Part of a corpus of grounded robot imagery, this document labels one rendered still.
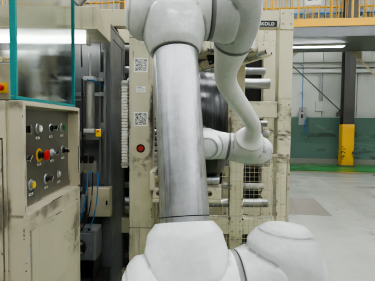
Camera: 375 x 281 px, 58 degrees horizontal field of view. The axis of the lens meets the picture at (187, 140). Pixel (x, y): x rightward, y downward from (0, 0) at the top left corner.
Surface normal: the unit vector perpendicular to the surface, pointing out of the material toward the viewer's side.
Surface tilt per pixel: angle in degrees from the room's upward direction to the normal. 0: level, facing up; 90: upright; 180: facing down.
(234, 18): 133
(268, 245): 51
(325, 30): 90
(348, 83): 90
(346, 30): 90
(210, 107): 74
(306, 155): 90
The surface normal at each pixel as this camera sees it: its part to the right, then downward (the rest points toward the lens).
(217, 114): 0.26, -0.13
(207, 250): 0.36, -0.38
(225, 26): 0.23, 0.78
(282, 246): -0.16, -0.56
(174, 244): -0.15, -0.36
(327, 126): -0.11, 0.05
